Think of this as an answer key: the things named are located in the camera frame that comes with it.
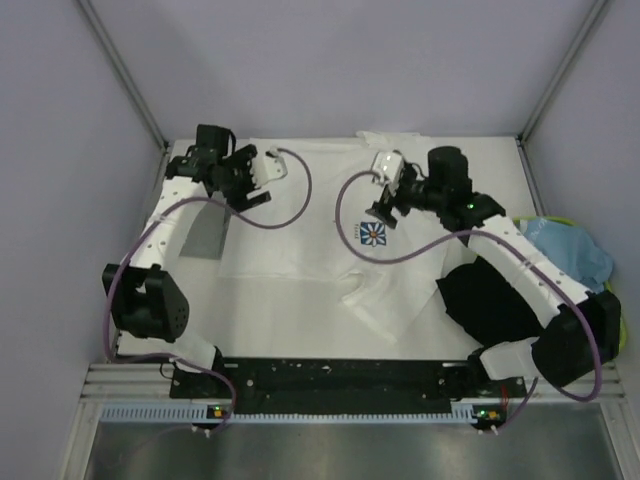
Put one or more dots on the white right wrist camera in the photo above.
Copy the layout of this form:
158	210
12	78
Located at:
387	167

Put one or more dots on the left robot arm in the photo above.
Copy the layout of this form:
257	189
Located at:
145	299

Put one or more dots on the left aluminium corner post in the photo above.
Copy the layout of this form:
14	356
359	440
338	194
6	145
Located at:
121	71

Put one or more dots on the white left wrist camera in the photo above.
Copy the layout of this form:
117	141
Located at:
268	166

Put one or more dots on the light blue t shirt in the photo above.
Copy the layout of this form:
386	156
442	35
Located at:
570	248

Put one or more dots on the white daisy print t shirt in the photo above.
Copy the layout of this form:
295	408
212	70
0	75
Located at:
315	228

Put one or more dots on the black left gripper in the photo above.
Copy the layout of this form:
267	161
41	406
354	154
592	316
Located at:
239	200

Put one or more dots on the folded grey t shirt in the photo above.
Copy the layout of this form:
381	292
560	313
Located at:
207	234

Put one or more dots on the right aluminium corner post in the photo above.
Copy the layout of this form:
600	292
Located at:
595	15

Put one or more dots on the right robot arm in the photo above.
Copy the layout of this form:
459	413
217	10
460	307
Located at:
581	328

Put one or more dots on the grey slotted cable duct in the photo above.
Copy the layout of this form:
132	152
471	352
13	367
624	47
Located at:
169	413

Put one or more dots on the aluminium front frame rail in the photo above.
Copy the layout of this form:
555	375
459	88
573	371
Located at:
153	381

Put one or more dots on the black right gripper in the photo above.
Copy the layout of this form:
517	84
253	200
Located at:
383	207

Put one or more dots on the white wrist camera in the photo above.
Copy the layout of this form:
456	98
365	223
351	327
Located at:
268	166
387	167

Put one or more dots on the black t shirt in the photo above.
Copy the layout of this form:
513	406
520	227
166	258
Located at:
480	300

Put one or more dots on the aluminium corner post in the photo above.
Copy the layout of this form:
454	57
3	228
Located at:
121	71
595	15

